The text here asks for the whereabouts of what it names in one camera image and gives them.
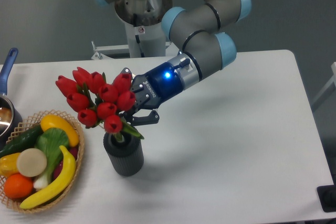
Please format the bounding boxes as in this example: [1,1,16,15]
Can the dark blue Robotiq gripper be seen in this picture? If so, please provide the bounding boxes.
[120,62,184,126]

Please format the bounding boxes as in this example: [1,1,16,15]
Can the red tulip bouquet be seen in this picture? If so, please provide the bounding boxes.
[55,67,144,143]

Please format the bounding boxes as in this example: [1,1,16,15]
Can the dark grey ribbed vase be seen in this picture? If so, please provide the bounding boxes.
[103,133,144,177]

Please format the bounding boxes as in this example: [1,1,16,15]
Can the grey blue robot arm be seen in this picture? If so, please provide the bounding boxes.
[96,0,251,126]

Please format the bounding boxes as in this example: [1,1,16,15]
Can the purple red vegetable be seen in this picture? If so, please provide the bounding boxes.
[53,146,78,180]

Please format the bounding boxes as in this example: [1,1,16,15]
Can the yellow squash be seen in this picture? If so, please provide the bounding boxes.
[40,114,79,147]

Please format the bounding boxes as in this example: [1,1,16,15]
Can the green bok choy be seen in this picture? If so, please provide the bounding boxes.
[34,127,69,191]

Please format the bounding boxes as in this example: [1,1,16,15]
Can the yellow banana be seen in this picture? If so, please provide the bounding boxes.
[19,145,76,209]

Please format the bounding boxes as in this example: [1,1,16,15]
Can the woven wicker basket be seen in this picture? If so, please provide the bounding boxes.
[1,110,85,214]

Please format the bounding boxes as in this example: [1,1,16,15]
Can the green cucumber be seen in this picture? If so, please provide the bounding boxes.
[1,124,43,157]

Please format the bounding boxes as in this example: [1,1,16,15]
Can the beige round disc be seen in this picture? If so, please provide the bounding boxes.
[16,148,47,177]

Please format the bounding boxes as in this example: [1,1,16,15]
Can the yellow bell pepper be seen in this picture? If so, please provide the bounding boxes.
[1,153,20,177]

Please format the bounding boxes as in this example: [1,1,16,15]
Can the orange fruit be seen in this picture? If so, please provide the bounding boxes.
[4,173,33,199]

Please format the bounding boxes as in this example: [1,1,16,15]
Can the black box at edge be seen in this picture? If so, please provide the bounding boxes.
[317,185,335,212]

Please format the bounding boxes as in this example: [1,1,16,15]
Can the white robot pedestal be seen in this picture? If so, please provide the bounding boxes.
[90,0,174,61]

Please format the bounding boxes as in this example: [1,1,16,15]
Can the blue handled saucepan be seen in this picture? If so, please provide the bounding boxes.
[1,48,23,150]

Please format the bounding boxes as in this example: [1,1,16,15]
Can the white frame at right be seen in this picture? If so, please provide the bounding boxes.
[311,62,335,113]

